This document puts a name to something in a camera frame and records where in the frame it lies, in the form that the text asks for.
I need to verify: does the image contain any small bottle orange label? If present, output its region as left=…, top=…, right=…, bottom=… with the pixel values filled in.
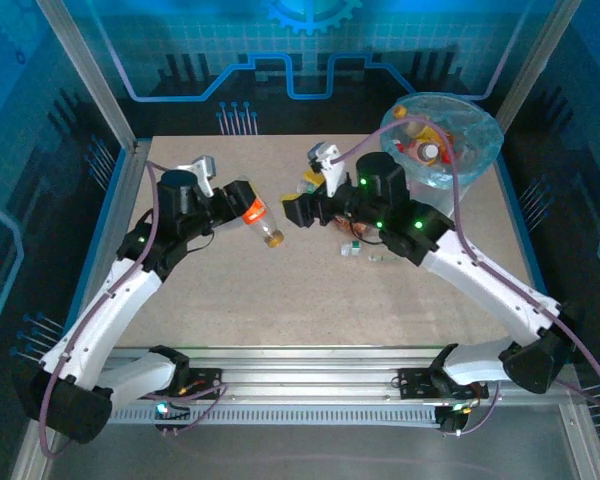
left=242, top=198, right=285, bottom=250

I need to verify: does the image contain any clear bottle green white cap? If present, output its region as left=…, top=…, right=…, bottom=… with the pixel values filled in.
left=339, top=241, right=404, bottom=265

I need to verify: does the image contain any grey waste bin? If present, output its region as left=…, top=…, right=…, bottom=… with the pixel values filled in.
left=404, top=174, right=461, bottom=216

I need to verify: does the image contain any grey trash bin blue liner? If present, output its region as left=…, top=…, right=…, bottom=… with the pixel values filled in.
left=379, top=92, right=505, bottom=190

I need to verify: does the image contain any brown coffee drink bottle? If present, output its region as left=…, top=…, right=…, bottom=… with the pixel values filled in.
left=332, top=214, right=377, bottom=240

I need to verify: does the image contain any black connector box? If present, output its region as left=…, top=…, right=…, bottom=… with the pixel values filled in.
left=437, top=404, right=474, bottom=436
left=152, top=394, right=191, bottom=436

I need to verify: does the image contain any metal front panel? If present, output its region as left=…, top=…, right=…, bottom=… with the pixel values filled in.
left=14, top=424, right=600, bottom=480

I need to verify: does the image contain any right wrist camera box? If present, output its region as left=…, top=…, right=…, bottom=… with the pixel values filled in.
left=307, top=143, right=342, bottom=200

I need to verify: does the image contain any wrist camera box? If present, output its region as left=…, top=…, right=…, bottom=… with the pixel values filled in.
left=307, top=143, right=342, bottom=200
left=177, top=155, right=216, bottom=200

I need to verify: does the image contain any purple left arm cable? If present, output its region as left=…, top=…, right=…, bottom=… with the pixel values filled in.
left=38, top=159, right=229, bottom=459

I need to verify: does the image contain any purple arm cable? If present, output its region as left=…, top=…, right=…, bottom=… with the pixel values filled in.
left=38, top=159, right=229, bottom=459
left=329, top=114, right=600, bottom=437

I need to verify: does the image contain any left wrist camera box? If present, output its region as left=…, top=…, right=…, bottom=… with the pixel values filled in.
left=177, top=155, right=216, bottom=200

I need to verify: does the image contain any aluminium table side rail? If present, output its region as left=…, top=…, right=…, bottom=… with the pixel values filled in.
left=69, top=139, right=154, bottom=346

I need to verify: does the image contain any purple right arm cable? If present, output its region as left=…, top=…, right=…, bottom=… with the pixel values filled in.
left=329, top=114, right=600, bottom=437

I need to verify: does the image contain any aluminium frame post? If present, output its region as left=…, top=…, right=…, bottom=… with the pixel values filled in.
left=494, top=0, right=589, bottom=119
left=34, top=0, right=139, bottom=154

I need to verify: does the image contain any aluminium front rail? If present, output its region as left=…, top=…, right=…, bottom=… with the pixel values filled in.
left=42, top=344, right=584, bottom=409

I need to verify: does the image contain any slotted cable duct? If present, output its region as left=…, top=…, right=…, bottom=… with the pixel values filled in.
left=59, top=405, right=444, bottom=427

